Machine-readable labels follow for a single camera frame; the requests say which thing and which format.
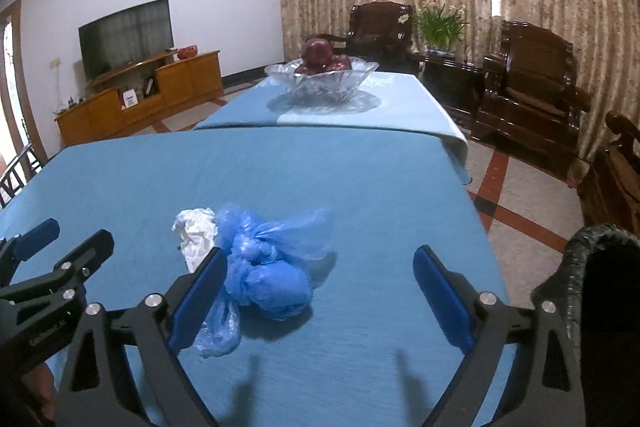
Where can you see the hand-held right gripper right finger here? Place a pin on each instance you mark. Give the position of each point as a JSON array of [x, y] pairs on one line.
[[442, 297]]

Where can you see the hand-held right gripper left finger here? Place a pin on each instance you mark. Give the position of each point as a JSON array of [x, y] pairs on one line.
[[197, 302]]

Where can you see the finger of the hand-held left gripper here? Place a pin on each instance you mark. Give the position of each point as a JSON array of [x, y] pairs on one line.
[[35, 238], [75, 264]]

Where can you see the blue plastic bag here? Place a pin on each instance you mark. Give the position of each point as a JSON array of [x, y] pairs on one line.
[[270, 287]]

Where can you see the black-lined trash bin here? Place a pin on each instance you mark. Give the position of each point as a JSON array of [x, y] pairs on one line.
[[590, 257]]

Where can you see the dark metal railing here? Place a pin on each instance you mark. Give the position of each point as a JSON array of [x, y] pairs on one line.
[[17, 177]]

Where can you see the white crumpled tissue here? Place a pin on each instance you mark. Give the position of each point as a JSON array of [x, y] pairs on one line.
[[195, 232]]

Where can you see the blue tablecloth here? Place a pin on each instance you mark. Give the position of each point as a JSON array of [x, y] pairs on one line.
[[325, 187]]

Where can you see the small white box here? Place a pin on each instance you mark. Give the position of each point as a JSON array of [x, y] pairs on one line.
[[129, 99]]

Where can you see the wooden tv cabinet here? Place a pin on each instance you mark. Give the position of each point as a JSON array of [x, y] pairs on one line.
[[140, 107]]

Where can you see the brown wooden sofa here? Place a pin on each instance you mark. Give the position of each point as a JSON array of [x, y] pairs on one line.
[[615, 177]]

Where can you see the dark wooden side table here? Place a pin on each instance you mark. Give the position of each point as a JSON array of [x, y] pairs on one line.
[[450, 82]]

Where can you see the dark wooden armchair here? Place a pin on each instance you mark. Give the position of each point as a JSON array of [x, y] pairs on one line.
[[530, 97], [380, 32]]

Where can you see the black flat screen television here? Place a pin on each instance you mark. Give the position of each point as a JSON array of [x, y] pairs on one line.
[[125, 37]]

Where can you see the red bowl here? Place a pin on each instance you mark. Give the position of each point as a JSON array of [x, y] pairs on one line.
[[188, 53]]

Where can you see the glass fruit bowl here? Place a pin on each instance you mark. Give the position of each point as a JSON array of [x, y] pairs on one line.
[[325, 84]]

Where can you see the small red apple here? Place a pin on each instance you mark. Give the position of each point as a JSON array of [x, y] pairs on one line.
[[342, 63]]

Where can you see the green potted plant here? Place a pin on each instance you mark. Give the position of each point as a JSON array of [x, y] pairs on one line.
[[440, 27]]

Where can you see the large red apple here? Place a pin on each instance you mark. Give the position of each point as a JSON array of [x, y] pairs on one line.
[[316, 54]]

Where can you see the wooden door frame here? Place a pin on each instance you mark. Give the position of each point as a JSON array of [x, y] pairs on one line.
[[15, 82]]

